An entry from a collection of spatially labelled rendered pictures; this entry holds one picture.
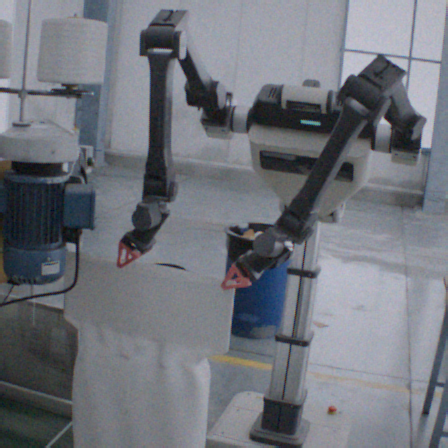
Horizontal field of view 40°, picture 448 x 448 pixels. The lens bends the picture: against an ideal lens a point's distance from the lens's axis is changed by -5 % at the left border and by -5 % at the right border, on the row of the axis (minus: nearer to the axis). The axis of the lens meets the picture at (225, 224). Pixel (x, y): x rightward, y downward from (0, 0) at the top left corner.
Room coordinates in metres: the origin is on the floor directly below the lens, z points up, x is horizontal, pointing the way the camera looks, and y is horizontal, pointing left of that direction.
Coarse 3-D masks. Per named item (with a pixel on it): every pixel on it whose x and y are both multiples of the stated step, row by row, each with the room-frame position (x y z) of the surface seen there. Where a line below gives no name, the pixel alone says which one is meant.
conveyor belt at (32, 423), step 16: (0, 400) 1.95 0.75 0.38; (0, 416) 1.84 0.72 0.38; (16, 416) 1.86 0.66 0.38; (32, 416) 1.88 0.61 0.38; (48, 416) 1.89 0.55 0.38; (64, 416) 1.91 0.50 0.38; (0, 432) 1.74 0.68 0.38; (16, 432) 1.76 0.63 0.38; (32, 432) 1.77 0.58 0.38; (48, 432) 1.79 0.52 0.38; (64, 432) 1.81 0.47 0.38
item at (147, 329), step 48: (96, 288) 1.65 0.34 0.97; (144, 288) 1.60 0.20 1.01; (192, 288) 1.58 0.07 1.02; (96, 336) 1.63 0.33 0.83; (144, 336) 1.60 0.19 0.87; (192, 336) 1.58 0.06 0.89; (96, 384) 1.58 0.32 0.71; (144, 384) 1.54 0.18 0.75; (192, 384) 1.54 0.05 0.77; (96, 432) 1.57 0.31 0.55; (144, 432) 1.53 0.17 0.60; (192, 432) 1.53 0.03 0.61
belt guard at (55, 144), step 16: (16, 128) 1.45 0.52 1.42; (32, 128) 1.47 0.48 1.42; (48, 128) 1.50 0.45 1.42; (64, 128) 1.53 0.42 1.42; (0, 144) 1.31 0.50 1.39; (16, 144) 1.28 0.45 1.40; (32, 144) 1.28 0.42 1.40; (48, 144) 1.29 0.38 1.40; (64, 144) 1.32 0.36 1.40; (16, 160) 1.28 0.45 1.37; (32, 160) 1.28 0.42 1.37; (48, 160) 1.29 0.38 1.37; (64, 160) 1.32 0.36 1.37
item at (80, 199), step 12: (72, 192) 1.34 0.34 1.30; (84, 192) 1.34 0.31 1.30; (96, 192) 1.35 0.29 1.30; (60, 204) 1.34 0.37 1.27; (72, 204) 1.34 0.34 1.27; (84, 204) 1.34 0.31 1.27; (60, 216) 1.34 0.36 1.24; (72, 216) 1.34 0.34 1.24; (84, 216) 1.34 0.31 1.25; (96, 216) 1.43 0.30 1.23; (84, 228) 1.34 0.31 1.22
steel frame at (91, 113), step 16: (96, 0) 10.16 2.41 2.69; (112, 0) 10.06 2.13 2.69; (96, 16) 10.15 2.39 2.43; (112, 16) 10.12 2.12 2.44; (112, 32) 10.17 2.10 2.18; (96, 96) 10.12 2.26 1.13; (80, 112) 10.15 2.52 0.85; (96, 112) 10.11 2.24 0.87; (80, 128) 10.17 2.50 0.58; (96, 128) 10.11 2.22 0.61; (432, 128) 9.07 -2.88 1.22; (80, 144) 10.17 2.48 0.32; (96, 144) 9.95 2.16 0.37; (432, 144) 8.69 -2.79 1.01; (96, 160) 9.97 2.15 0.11; (432, 160) 8.68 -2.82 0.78; (432, 176) 8.67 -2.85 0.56; (432, 192) 8.66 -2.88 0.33; (416, 208) 8.85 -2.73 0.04; (432, 208) 8.65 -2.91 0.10
